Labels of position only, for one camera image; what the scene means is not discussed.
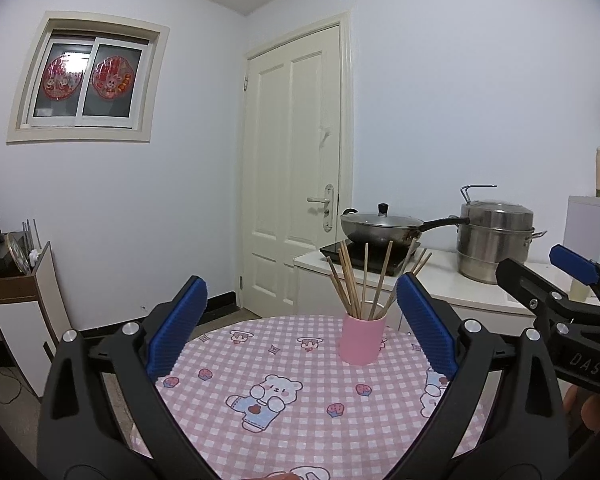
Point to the cream panel door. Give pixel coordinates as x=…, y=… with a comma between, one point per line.
x=290, y=160

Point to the person's right hand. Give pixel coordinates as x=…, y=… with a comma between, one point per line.
x=594, y=410

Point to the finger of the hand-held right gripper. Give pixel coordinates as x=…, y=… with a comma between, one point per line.
x=540, y=295
x=577, y=265

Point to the black induction cooktop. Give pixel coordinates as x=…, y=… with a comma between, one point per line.
x=376, y=262

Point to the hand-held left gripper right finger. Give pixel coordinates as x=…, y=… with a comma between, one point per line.
x=425, y=330

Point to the white fridge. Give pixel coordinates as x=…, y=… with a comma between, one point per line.
x=585, y=225

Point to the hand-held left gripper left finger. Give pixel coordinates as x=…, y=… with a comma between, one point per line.
x=175, y=330

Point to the round metal plate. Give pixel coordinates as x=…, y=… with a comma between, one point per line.
x=17, y=252

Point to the glass wok lid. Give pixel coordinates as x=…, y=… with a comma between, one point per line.
x=380, y=220

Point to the red paper window decoration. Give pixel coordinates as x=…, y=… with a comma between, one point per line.
x=111, y=77
x=60, y=79

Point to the pink checkered bear tablecloth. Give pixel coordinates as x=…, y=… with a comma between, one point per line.
x=290, y=355

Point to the stainless steel steamer pot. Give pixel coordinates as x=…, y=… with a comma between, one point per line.
x=490, y=250

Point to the white door hook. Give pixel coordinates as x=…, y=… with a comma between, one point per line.
x=324, y=132

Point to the white counter cabinet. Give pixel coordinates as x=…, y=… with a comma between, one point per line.
x=485, y=305

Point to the bunch of wooden chopsticks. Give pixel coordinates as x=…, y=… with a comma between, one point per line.
x=354, y=305

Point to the white side cabinet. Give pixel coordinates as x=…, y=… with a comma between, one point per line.
x=47, y=285

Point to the white framed window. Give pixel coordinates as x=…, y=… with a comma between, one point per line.
x=112, y=105

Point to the pink cup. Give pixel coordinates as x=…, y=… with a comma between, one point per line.
x=362, y=342

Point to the pale green cup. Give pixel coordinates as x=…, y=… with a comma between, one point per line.
x=582, y=291

